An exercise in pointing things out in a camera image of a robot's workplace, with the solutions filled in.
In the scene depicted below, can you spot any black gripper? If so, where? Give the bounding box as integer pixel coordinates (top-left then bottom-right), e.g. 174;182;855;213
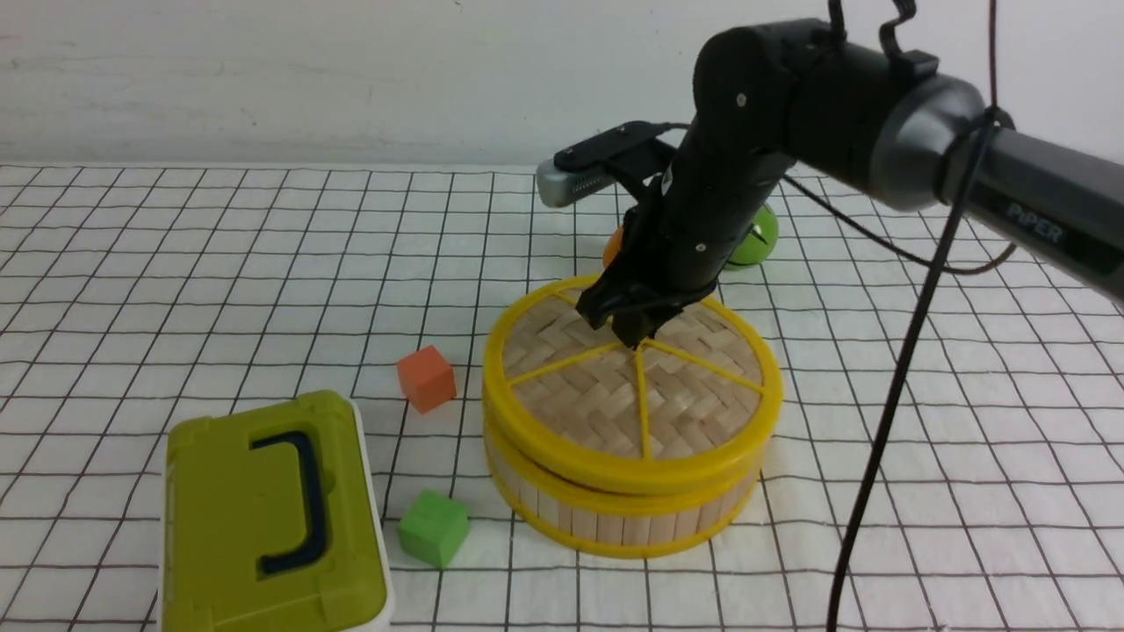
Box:
575;132;795;349

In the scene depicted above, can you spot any yellow woven steamer lid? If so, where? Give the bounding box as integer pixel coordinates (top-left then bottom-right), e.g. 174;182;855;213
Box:
481;276;783;496

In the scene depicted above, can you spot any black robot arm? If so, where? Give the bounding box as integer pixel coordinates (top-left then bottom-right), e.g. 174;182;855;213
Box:
554;18;1123;347

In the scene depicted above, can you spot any yellow bamboo steamer basket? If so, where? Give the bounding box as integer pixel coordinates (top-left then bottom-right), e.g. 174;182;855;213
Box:
483;421;764;557

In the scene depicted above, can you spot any orange toy pear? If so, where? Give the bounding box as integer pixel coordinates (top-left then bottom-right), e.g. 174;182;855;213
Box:
602;225;623;269

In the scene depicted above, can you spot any green toy watermelon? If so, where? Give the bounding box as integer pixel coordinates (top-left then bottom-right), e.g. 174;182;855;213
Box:
726;204;780;269

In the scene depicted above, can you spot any orange foam cube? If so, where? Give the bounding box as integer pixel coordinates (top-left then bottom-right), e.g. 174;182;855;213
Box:
396;345;457;413

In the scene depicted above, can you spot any green foam cube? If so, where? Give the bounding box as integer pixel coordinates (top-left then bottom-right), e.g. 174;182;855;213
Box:
398;489;470;571

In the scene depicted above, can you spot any white grid tablecloth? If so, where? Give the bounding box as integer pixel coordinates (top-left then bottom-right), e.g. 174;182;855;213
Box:
1;165;1123;631

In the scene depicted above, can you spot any green lidded storage box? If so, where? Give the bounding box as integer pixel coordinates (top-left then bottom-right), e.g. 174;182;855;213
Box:
157;391;396;631

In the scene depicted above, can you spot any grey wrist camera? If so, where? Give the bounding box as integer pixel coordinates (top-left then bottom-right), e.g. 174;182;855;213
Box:
537;120;686;208

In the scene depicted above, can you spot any black cable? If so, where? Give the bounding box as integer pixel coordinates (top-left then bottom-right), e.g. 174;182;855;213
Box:
780;0;1019;632

